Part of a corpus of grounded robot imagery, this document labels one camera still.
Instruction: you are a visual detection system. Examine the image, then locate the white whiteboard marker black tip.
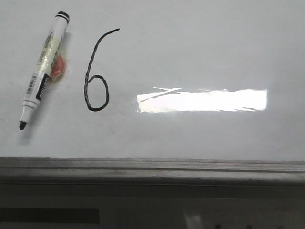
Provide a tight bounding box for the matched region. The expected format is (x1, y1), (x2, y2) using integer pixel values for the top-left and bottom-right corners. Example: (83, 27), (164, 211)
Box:
(19, 11), (70, 130)

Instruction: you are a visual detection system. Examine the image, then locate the white whiteboard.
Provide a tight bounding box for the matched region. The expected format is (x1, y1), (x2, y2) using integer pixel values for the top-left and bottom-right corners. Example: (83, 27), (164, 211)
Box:
(0, 0), (305, 161)

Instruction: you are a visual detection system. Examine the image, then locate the black rectangular label strip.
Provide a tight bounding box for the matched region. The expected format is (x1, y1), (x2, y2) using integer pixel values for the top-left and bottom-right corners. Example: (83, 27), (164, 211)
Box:
(0, 208), (100, 224)

